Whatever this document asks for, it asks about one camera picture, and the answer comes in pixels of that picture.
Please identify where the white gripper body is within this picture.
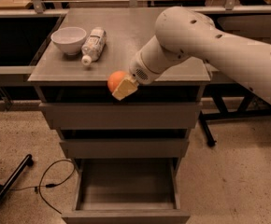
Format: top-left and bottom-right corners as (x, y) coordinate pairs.
(129, 49), (166, 85)

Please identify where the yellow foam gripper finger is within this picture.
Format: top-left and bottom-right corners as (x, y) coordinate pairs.
(112, 75), (139, 101)

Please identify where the orange fruit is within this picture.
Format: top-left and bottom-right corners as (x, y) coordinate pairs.
(107, 71), (127, 93)

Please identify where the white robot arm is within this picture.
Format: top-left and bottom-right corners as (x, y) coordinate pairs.
(107, 7), (271, 105)

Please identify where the grey top drawer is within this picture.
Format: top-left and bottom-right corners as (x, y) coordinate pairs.
(39, 103), (201, 130)

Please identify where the grey drawer cabinet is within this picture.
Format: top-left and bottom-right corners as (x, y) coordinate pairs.
(29, 8), (210, 167)

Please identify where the grey middle drawer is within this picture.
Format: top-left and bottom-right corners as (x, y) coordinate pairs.
(60, 138), (189, 159)

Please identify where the grey open bottom drawer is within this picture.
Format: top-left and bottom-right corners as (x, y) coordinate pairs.
(62, 159), (190, 224)

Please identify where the clear plastic water bottle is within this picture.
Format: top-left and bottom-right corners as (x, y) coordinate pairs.
(81, 27), (107, 67)

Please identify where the black table stand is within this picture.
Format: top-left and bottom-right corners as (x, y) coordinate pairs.
(199, 85), (271, 147)

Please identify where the white ceramic bowl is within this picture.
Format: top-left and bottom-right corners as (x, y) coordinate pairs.
(50, 27), (87, 55)

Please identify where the grey plastic bin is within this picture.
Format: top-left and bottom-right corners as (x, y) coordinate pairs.
(217, 14), (271, 44)

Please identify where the black chair leg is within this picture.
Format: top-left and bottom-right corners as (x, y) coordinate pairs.
(0, 153), (35, 219)

